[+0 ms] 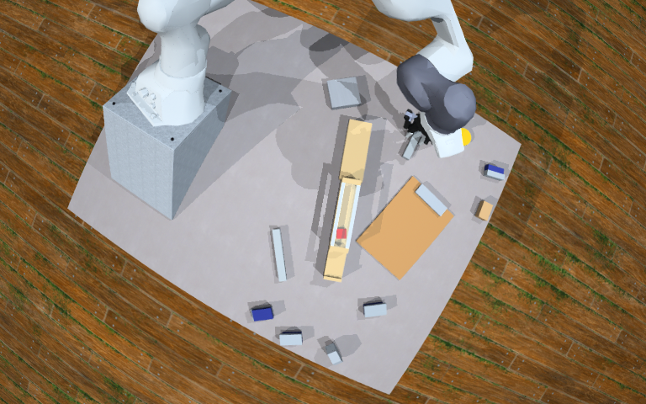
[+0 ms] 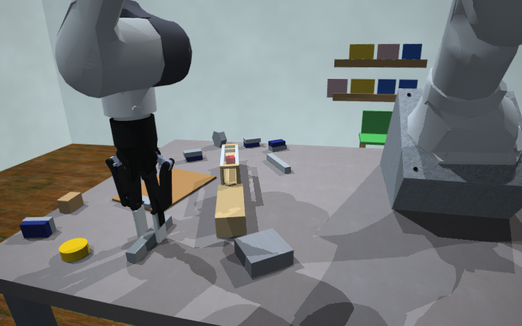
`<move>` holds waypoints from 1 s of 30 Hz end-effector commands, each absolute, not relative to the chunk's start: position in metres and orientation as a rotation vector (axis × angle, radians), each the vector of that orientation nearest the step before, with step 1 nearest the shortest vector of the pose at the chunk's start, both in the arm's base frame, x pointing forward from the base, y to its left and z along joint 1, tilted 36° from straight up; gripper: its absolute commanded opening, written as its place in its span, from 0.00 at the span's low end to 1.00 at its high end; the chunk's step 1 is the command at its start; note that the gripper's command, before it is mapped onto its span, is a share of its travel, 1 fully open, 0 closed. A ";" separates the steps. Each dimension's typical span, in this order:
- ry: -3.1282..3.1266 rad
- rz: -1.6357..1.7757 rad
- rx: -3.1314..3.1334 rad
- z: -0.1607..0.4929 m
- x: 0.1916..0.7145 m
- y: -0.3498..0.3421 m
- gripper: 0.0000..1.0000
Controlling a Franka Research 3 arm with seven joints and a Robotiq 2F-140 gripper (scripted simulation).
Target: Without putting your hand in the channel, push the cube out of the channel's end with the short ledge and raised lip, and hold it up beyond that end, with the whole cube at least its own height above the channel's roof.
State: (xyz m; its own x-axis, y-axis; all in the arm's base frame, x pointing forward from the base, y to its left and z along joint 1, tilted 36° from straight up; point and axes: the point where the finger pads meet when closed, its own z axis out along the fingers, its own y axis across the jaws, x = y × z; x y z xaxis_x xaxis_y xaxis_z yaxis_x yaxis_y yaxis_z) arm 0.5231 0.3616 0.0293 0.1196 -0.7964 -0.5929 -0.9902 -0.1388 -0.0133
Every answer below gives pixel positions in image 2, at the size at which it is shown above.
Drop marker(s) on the small tan block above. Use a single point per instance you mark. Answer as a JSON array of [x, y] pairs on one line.
[[70, 202]]

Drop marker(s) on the yellow short cylinder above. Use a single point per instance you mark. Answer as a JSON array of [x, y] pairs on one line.
[[74, 249]]

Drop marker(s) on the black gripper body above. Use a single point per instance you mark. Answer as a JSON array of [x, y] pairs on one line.
[[136, 138]]

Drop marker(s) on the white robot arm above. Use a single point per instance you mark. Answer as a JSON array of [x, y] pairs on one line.
[[105, 49]]

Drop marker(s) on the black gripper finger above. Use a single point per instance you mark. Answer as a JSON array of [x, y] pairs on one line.
[[128, 186], [160, 197]]

